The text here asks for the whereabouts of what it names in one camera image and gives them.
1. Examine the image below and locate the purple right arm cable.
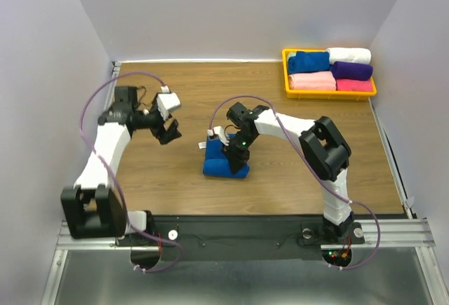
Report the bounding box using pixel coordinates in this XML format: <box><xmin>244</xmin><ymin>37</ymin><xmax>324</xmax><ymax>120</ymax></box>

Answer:
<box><xmin>209</xmin><ymin>95</ymin><xmax>380</xmax><ymax>271</ymax></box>

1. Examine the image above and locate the rolled white towel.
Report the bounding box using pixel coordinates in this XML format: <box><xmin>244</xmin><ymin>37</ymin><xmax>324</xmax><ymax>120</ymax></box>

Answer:
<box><xmin>326</xmin><ymin>47</ymin><xmax>372</xmax><ymax>65</ymax></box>

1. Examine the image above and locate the rolled light pink towel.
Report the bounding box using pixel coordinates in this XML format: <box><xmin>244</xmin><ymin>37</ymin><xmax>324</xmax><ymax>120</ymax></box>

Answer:
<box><xmin>288</xmin><ymin>71</ymin><xmax>336</xmax><ymax>91</ymax></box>

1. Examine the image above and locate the rolled hot pink towel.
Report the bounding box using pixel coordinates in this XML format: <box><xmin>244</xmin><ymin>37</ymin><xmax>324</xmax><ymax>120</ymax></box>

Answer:
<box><xmin>336</xmin><ymin>79</ymin><xmax>373</xmax><ymax>92</ymax></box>

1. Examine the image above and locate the aluminium table frame rail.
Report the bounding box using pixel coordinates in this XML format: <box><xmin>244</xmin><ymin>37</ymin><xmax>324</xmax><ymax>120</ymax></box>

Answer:
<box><xmin>40</xmin><ymin>61</ymin><xmax>449</xmax><ymax>305</ymax></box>

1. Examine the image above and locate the yellow plastic tray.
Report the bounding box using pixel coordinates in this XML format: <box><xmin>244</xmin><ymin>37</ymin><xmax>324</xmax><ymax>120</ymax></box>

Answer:
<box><xmin>281</xmin><ymin>48</ymin><xmax>377</xmax><ymax>101</ymax></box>

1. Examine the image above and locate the rolled purple towel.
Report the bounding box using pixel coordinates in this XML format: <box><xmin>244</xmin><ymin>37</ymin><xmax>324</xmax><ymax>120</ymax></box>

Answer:
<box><xmin>330</xmin><ymin>61</ymin><xmax>373</xmax><ymax>81</ymax></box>

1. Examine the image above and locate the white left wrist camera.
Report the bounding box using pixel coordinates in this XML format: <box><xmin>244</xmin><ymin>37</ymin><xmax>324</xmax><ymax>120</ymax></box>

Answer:
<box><xmin>156</xmin><ymin>92</ymin><xmax>181</xmax><ymax>121</ymax></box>

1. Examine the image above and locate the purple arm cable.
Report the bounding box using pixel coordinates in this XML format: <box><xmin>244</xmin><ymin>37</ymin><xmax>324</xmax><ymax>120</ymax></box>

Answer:
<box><xmin>209</xmin><ymin>95</ymin><xmax>380</xmax><ymax>271</ymax></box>
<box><xmin>81</xmin><ymin>70</ymin><xmax>184</xmax><ymax>273</ymax></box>

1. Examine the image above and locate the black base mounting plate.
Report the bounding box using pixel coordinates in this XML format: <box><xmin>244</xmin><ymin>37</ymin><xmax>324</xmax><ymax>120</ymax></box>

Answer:
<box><xmin>119</xmin><ymin>215</ymin><xmax>365</xmax><ymax>262</ymax></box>

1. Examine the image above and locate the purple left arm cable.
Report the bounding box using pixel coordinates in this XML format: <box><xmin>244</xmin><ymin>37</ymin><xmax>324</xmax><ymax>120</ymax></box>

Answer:
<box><xmin>81</xmin><ymin>70</ymin><xmax>184</xmax><ymax>273</ymax></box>

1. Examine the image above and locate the blue microfibre towel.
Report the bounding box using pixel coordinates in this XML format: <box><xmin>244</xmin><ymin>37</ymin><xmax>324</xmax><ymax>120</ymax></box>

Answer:
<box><xmin>286</xmin><ymin>50</ymin><xmax>330</xmax><ymax>74</ymax></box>

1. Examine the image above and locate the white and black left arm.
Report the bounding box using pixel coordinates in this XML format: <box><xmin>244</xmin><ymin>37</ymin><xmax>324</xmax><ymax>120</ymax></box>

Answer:
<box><xmin>60</xmin><ymin>86</ymin><xmax>181</xmax><ymax>245</ymax></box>

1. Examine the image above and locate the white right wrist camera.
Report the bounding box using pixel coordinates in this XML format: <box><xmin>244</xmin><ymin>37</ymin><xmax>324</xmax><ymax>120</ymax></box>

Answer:
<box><xmin>207</xmin><ymin>126</ymin><xmax>229</xmax><ymax>146</ymax></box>

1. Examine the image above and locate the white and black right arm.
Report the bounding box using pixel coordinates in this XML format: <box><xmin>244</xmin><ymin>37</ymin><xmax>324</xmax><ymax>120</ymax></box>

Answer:
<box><xmin>222</xmin><ymin>102</ymin><xmax>354</xmax><ymax>242</ymax></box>

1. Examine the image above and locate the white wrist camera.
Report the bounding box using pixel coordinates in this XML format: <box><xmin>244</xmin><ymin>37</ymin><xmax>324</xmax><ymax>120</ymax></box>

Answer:
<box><xmin>156</xmin><ymin>92</ymin><xmax>181</xmax><ymax>121</ymax></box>
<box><xmin>207</xmin><ymin>126</ymin><xmax>229</xmax><ymax>146</ymax></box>

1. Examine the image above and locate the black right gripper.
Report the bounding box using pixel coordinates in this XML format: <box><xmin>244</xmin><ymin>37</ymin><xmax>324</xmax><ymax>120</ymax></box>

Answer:
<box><xmin>220</xmin><ymin>130</ymin><xmax>257</xmax><ymax>175</ymax></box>

